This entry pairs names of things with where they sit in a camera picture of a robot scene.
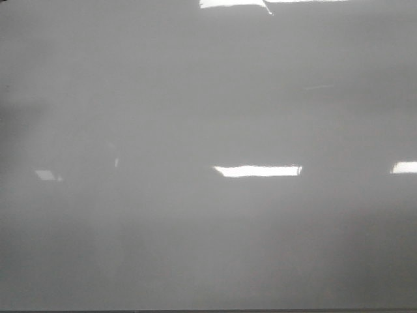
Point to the white glossy whiteboard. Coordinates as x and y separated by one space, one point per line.
162 155

